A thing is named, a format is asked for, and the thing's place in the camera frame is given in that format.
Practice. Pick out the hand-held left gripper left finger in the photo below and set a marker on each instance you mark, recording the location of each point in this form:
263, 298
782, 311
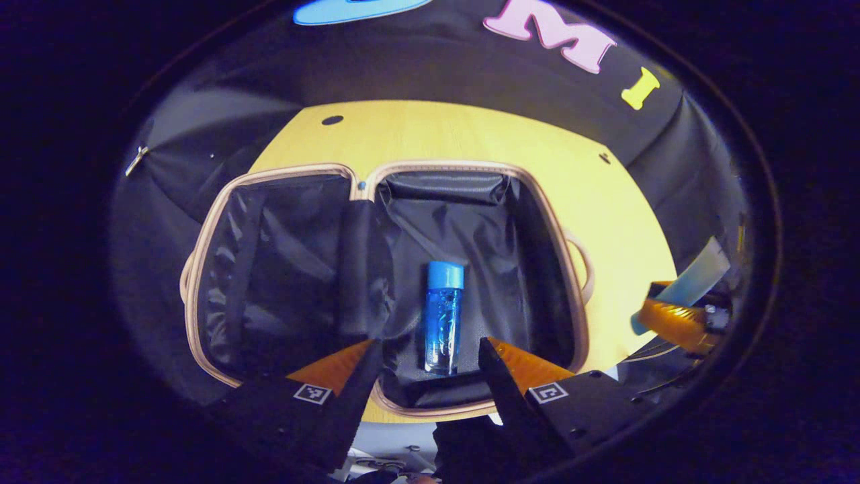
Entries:
356, 396

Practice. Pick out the black backdrop cloth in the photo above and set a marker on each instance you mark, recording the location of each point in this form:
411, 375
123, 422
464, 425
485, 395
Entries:
437, 67

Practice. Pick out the pink suitcase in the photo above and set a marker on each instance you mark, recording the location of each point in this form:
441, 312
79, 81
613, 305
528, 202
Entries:
282, 269

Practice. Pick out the light blue skin care tube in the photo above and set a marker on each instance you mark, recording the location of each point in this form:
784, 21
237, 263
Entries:
692, 279

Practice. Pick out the silver cloth clip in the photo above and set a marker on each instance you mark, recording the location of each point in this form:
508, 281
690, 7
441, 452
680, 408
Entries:
136, 160

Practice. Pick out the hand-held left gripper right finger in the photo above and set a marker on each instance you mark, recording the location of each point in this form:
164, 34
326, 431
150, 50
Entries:
500, 383

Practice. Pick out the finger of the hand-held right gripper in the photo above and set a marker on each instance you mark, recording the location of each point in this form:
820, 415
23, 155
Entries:
672, 323
719, 297

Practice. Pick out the blue skin care bottle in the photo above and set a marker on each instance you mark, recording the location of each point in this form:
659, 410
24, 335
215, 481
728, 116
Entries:
443, 316

